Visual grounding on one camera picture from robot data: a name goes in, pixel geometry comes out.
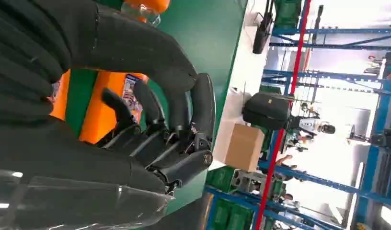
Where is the black hard case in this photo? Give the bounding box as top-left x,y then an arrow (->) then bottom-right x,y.
241,91 -> 294,131

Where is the green plastic crate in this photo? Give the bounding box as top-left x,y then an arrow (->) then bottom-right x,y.
274,0 -> 302,29
206,166 -> 238,193
210,199 -> 254,230

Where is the distant person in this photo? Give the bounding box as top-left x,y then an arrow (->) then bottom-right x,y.
298,115 -> 336,138

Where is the black remote controller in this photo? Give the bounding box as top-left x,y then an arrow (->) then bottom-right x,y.
252,0 -> 276,55

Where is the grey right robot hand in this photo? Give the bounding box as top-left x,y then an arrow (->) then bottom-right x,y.
0,0 -> 217,230

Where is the red pole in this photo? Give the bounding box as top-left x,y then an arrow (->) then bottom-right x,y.
254,0 -> 312,230

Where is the green table mat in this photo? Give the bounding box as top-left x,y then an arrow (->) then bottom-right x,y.
64,0 -> 249,217

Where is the white table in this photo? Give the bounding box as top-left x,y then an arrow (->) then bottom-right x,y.
212,0 -> 280,172

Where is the blue metal shelving rack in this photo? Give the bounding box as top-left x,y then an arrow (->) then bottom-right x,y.
204,0 -> 391,230

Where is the grey metal device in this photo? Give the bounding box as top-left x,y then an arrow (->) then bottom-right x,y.
231,171 -> 268,195

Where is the brown cardboard box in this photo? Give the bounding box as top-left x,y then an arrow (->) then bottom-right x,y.
225,123 -> 265,173

